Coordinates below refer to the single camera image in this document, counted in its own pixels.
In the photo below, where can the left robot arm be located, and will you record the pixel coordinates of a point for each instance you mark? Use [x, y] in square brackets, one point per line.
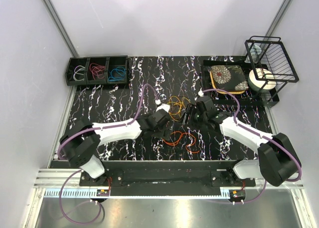
[78, 146]

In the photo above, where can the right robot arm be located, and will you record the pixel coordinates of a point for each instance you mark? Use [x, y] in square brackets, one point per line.
[277, 160]

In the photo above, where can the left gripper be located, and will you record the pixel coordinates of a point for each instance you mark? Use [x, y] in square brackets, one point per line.
[165, 133]

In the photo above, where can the black tray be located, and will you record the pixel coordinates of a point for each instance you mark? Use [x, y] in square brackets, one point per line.
[247, 98]

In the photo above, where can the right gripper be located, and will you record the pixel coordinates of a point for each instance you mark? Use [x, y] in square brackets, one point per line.
[190, 110]

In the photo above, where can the floral square plate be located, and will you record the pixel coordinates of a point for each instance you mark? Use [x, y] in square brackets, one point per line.
[230, 78]

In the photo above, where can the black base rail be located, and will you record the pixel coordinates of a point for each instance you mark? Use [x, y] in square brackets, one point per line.
[211, 173]

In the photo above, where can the glass cup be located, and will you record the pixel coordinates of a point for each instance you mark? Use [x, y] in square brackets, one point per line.
[255, 52]

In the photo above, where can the black wire dish rack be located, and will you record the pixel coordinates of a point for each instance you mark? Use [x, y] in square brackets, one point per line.
[275, 58]

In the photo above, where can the white green bowl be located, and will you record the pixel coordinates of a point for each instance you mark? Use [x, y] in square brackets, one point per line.
[264, 80]

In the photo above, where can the black three-compartment bin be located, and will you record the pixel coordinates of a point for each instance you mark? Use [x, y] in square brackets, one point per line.
[98, 70]

